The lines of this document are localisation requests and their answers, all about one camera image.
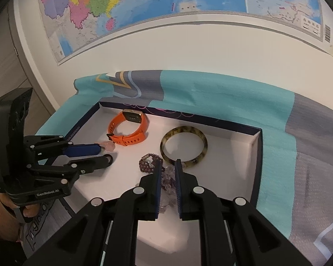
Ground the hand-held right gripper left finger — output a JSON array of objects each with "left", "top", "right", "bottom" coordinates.
[{"left": 22, "top": 159, "right": 163, "bottom": 266}]

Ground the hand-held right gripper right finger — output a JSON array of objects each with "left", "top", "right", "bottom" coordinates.
[{"left": 174, "top": 158, "right": 314, "bottom": 266}]

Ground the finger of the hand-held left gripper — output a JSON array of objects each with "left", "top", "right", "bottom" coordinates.
[
  {"left": 24, "top": 135, "right": 103, "bottom": 158},
  {"left": 26, "top": 154, "right": 114, "bottom": 185}
]

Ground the clear crystal bead bracelet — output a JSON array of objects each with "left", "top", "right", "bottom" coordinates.
[{"left": 157, "top": 165, "right": 184, "bottom": 214}]

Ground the purple bead bracelet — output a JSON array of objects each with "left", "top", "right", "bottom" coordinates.
[{"left": 139, "top": 153, "right": 164, "bottom": 174}]

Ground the orange smartwatch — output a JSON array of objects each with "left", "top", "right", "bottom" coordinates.
[{"left": 108, "top": 109, "right": 149, "bottom": 147}]

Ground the dark blue cardboard box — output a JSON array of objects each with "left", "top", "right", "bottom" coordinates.
[{"left": 55, "top": 101, "right": 264, "bottom": 255}]

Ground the tortoiseshell bangle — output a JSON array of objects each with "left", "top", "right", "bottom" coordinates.
[{"left": 159, "top": 126, "right": 208, "bottom": 169}]

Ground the person's left hand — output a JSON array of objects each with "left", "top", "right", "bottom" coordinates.
[{"left": 0, "top": 195, "right": 43, "bottom": 241}]

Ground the grey wardrobe door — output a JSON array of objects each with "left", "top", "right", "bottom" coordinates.
[{"left": 0, "top": 6, "right": 59, "bottom": 133}]

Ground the teal grey printed bedsheet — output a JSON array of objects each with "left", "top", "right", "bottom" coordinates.
[{"left": 22, "top": 69, "right": 333, "bottom": 266}]

